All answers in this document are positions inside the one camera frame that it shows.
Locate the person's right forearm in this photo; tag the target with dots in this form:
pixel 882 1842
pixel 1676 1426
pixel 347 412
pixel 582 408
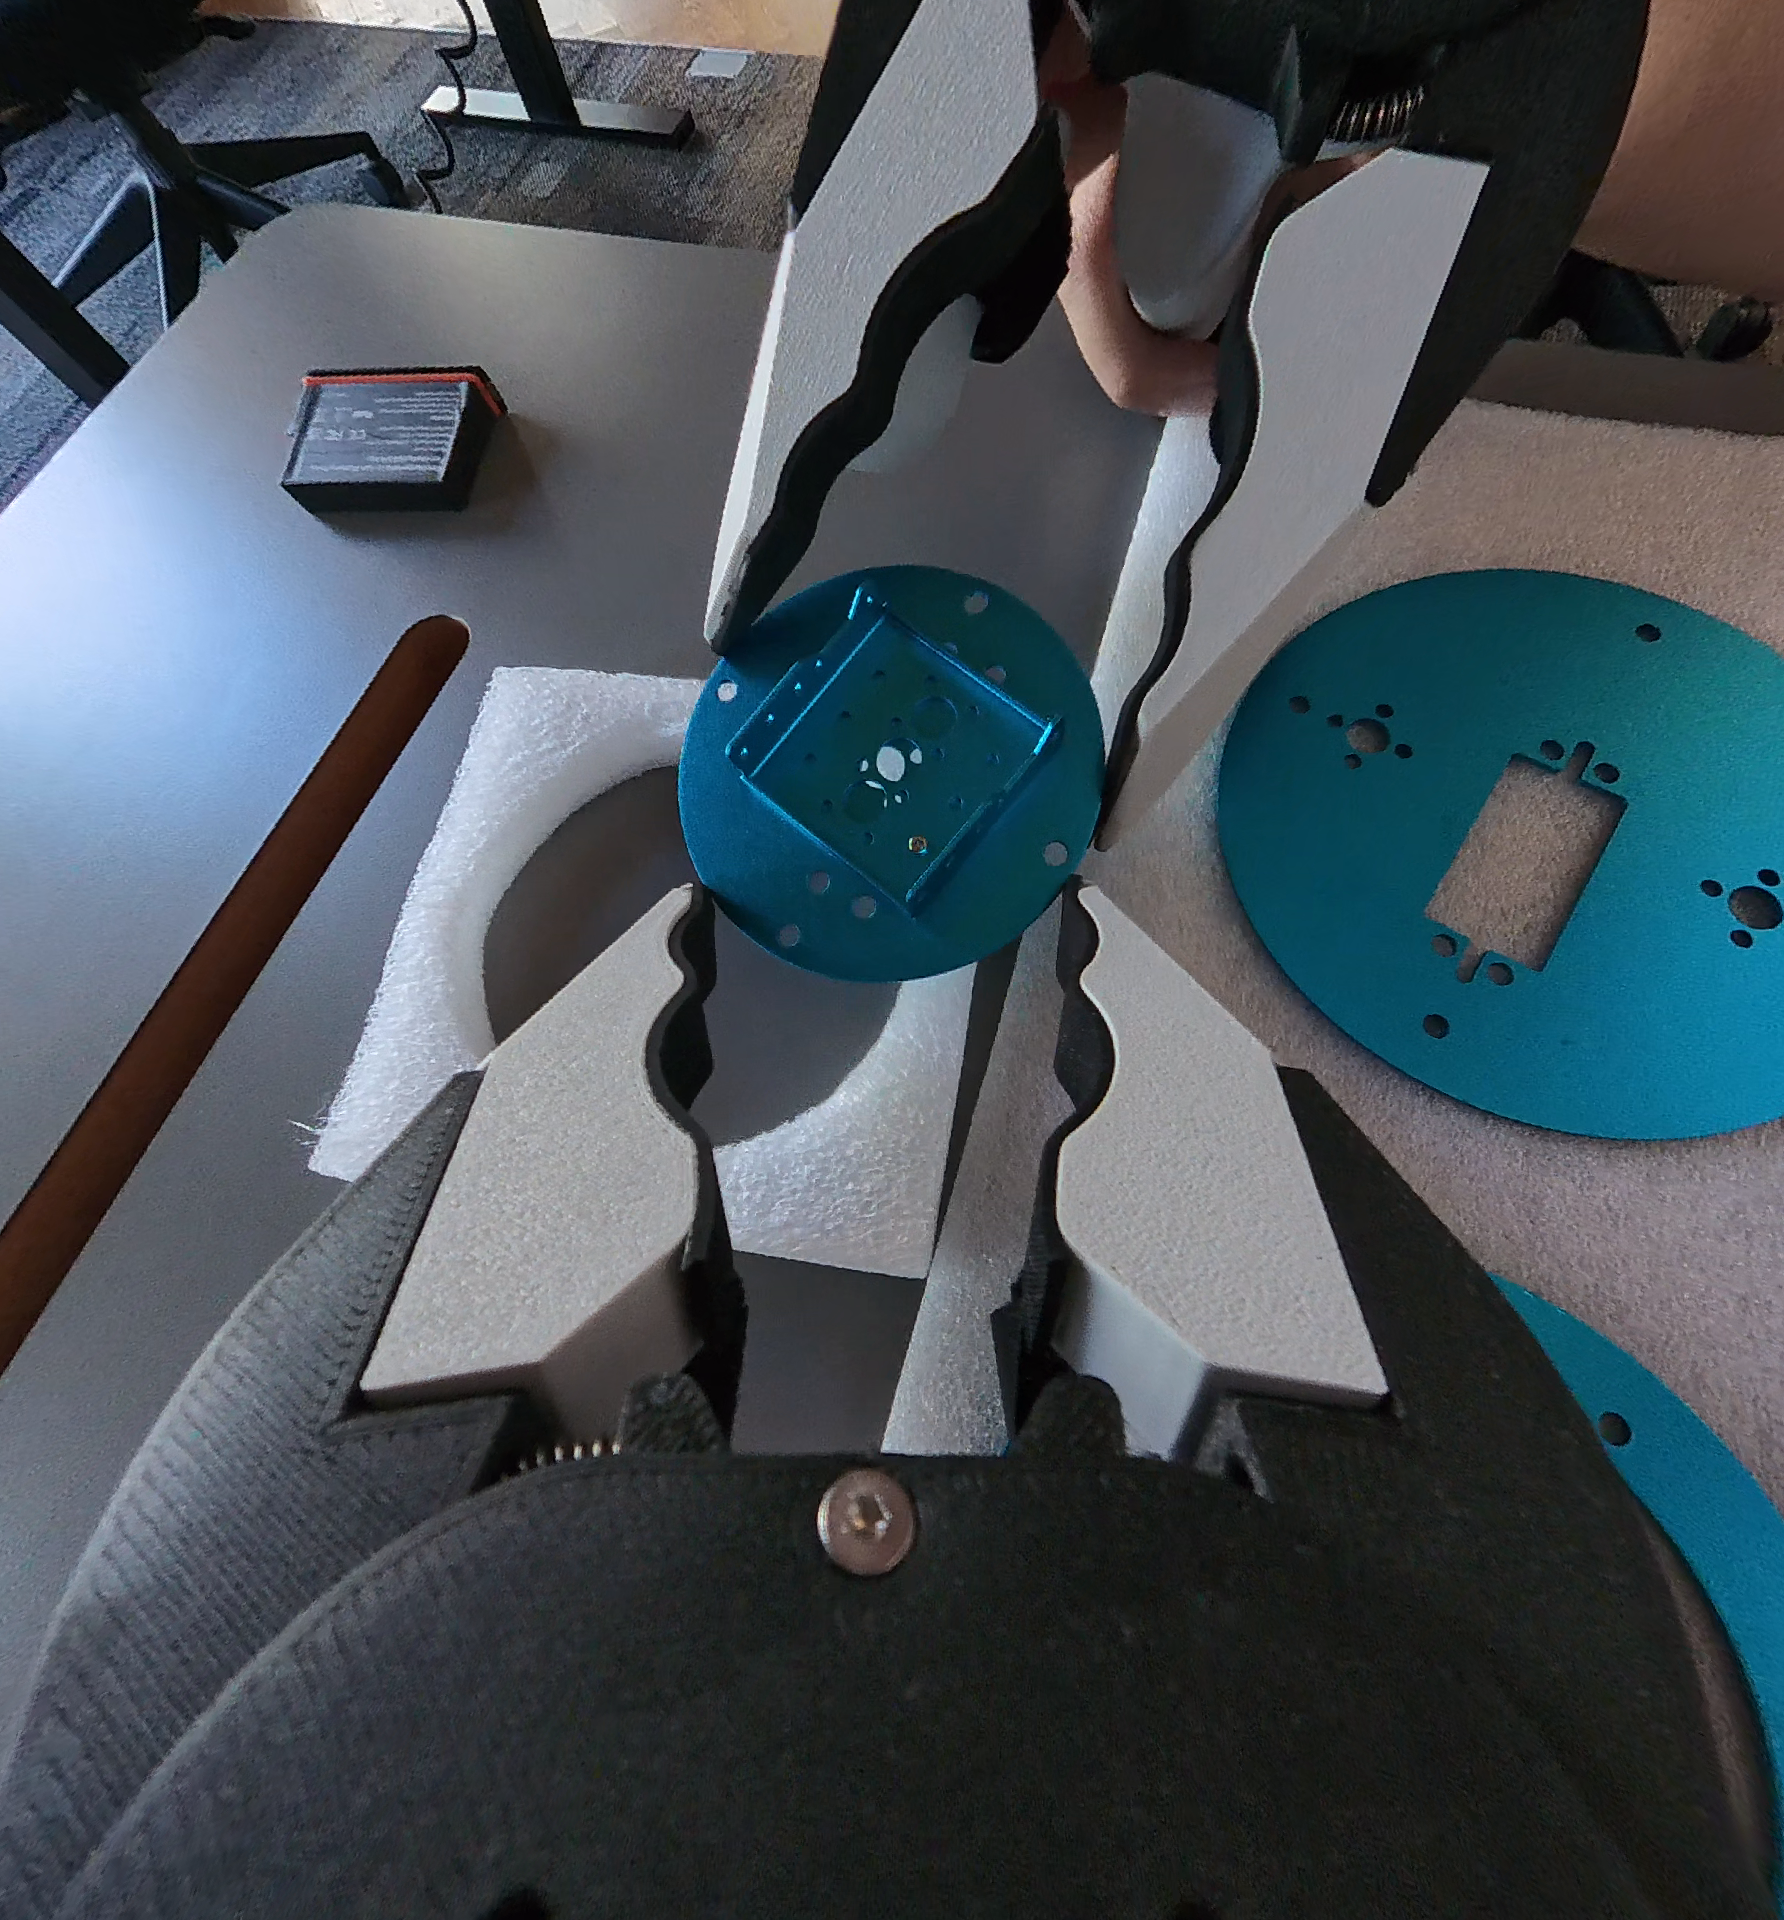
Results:
pixel 1732 136

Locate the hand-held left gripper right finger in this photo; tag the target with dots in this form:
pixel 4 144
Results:
pixel 1207 1229

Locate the black office chair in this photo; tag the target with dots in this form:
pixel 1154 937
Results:
pixel 22 52

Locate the grey desk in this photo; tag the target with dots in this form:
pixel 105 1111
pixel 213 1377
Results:
pixel 156 674

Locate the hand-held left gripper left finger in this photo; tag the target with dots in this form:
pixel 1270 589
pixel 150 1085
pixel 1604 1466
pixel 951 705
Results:
pixel 532 1201

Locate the large blue disc rectangular cutout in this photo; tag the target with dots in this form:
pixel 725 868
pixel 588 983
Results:
pixel 1657 720

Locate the grey desk foot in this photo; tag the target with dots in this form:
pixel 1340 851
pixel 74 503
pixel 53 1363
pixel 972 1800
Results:
pixel 593 117

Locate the black box orange edge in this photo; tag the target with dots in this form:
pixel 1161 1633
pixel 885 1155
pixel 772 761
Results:
pixel 382 443

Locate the large white foam slab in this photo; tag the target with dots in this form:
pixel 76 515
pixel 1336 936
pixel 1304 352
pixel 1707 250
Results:
pixel 1432 1229

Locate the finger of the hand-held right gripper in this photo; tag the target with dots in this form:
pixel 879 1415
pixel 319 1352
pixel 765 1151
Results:
pixel 877 224
pixel 1342 345

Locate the person's right hand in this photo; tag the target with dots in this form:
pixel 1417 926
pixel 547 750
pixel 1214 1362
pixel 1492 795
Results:
pixel 1125 368

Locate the black desk leg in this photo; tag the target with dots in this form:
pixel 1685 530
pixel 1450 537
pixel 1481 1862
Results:
pixel 22 283

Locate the small blue disc with bracket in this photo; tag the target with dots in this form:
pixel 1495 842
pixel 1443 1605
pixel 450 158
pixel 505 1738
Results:
pixel 892 750

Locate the large blue metal disc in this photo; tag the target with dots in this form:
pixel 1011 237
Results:
pixel 1761 1621

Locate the black chair base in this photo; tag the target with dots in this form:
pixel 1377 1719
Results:
pixel 1611 301

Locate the white foam block round hole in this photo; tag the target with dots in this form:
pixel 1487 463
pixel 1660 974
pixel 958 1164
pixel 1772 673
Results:
pixel 427 974

